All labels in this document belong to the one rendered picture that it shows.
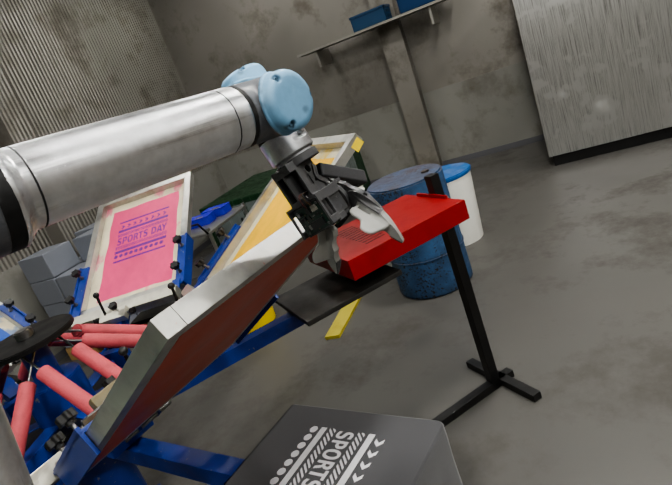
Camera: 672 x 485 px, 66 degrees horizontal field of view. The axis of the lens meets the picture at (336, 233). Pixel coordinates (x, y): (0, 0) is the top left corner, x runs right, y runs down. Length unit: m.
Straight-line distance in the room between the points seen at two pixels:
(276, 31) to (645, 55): 4.87
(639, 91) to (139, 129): 6.02
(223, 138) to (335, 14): 7.44
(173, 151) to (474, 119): 7.29
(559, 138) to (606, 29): 1.15
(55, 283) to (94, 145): 5.26
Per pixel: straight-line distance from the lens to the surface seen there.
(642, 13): 6.27
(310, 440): 1.44
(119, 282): 2.80
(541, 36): 6.18
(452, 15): 7.66
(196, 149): 0.57
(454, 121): 7.78
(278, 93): 0.62
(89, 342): 2.01
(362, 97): 7.97
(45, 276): 5.83
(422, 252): 3.86
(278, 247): 0.92
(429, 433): 1.32
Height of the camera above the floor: 1.78
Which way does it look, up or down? 16 degrees down
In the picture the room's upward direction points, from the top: 20 degrees counter-clockwise
